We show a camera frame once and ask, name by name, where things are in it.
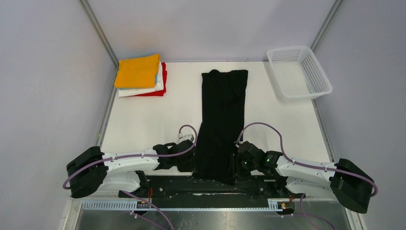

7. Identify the white plastic basket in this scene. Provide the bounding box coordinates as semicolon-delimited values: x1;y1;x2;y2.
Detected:
266;46;333;102

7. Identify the slotted cable duct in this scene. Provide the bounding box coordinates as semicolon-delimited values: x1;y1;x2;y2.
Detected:
81;198;286;213

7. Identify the right controller box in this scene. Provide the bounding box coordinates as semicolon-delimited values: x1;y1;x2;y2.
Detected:
278;202;291;210

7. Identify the folded orange t shirt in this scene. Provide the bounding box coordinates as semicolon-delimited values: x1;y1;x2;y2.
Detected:
114;54;160;89

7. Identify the folded white t shirt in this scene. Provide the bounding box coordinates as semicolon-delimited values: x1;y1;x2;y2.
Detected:
118;63;165;97

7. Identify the black t shirt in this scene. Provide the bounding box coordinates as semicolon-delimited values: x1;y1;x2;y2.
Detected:
194;69;248;185

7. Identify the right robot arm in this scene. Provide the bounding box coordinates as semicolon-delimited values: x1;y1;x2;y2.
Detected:
237;141;374;214

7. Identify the folded red t shirt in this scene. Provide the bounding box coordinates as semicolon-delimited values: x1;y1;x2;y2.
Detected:
136;62;168;97

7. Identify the aluminium frame post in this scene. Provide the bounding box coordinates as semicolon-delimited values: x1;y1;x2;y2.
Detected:
79;0;119;68
310;0;343;52

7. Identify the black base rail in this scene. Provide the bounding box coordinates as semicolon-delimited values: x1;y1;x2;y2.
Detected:
132;175;301;208

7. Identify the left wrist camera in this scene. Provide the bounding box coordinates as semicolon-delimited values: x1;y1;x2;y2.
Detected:
178;133;194;143

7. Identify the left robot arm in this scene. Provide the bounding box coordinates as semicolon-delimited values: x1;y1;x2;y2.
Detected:
62;139;196;198

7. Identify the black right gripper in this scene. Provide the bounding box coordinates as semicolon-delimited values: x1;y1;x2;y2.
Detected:
225;153;259;180

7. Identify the right aluminium frame post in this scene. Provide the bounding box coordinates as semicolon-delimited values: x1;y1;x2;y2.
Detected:
310;0;343;52

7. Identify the left aluminium frame post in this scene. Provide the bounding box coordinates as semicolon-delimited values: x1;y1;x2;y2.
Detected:
79;0;119;68

